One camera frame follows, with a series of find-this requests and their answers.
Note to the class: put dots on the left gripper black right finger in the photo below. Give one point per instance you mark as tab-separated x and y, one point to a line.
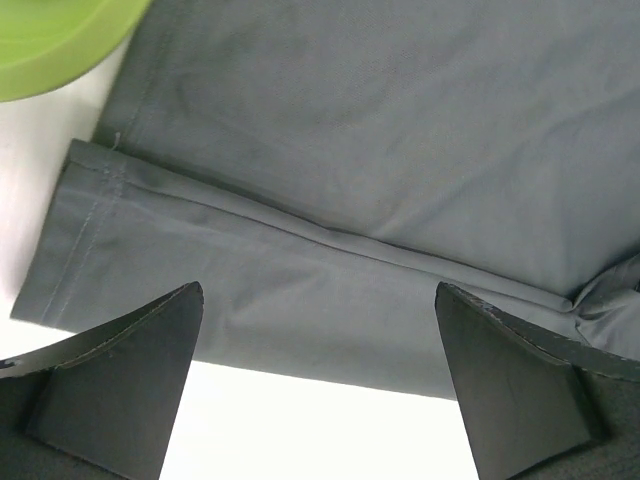
535	404

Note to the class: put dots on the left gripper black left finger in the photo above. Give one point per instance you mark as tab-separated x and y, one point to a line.
101	404

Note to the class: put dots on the dark grey t shirt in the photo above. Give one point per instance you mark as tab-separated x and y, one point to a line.
320	167

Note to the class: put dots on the lime green plastic bin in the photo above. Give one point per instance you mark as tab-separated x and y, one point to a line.
48	44

